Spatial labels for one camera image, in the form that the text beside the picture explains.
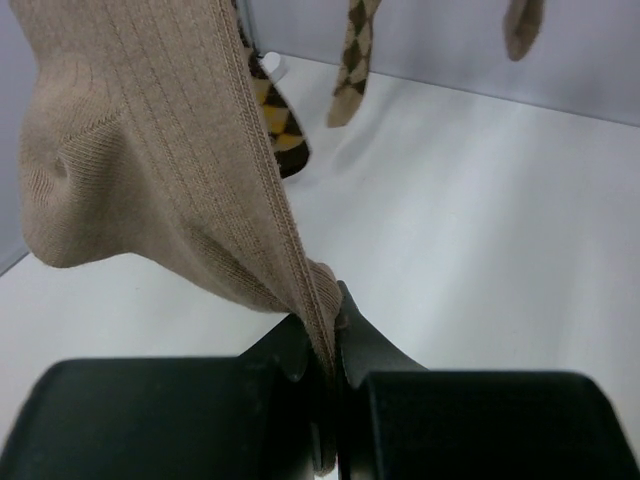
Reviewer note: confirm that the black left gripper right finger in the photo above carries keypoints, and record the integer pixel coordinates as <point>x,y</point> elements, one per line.
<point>400,420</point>

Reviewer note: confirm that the yellow brown argyle sock left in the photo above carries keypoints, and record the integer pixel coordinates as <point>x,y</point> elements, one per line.
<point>288,141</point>

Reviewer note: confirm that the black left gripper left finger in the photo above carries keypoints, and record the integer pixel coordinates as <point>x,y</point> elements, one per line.
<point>242,417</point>

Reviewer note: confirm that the plain brown sock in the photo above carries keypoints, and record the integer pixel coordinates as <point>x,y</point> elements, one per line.
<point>143,135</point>
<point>521,26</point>

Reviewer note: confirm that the tan brown argyle sock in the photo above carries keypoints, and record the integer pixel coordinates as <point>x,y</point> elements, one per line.
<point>351,81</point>

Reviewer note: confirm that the metal clothes rack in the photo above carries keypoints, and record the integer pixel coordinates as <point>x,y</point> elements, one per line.
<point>274,65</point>

